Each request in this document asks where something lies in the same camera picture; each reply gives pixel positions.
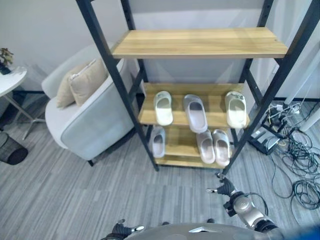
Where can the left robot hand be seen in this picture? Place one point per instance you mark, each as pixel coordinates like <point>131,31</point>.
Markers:
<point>120,231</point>

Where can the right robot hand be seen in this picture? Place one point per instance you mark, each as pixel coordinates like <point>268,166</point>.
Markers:
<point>227,188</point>

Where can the dark robot foot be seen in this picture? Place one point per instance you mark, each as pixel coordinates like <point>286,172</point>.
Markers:
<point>165,223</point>
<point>210,220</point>

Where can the pinkish beige slipper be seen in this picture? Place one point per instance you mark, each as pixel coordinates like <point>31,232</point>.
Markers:
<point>222,150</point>
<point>206,148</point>

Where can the silver robot body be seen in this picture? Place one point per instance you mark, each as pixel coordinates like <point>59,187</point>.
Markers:
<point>200,232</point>

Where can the black box device on floor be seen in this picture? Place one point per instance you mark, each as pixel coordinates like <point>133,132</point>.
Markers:
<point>265,141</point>

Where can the small low wooden shelf board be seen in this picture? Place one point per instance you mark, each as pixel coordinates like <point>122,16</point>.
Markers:
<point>181,145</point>

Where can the cream slipper with dark marks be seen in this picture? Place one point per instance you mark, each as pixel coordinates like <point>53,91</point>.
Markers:
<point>235,112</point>

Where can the large grey slipper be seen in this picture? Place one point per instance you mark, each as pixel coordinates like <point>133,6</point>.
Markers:
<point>196,117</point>

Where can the wooden shelf board with back strip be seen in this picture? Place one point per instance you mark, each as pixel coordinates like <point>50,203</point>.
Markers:
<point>215,110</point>

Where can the small grey slipper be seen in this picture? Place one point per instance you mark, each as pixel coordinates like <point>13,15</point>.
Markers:
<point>158,145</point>

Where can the white power strip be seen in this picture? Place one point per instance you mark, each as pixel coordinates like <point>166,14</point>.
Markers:
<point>287,108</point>

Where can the plain cream slipper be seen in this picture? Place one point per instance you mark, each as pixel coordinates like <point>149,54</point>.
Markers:
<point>163,110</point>

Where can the white upholstered armchair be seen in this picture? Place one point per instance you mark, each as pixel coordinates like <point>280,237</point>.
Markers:
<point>95,125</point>

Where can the white desk foot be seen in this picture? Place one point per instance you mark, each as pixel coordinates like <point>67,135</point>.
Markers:
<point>312,117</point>

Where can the black mesh wastebasket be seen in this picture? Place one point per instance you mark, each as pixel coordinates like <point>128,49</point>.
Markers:
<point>11,150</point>

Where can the long wooden shelf board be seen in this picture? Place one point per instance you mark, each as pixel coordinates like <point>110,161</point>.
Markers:
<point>200,42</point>

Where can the beige cushion with white piping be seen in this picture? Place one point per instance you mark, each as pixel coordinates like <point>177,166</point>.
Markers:
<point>87,82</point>

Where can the round white side table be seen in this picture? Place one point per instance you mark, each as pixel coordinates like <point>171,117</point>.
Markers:
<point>10,80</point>

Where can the small potted plant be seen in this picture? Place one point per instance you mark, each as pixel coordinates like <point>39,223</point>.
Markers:
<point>5,58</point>

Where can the black metal shoe rack frame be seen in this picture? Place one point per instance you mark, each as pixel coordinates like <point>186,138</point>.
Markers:
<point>107,57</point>

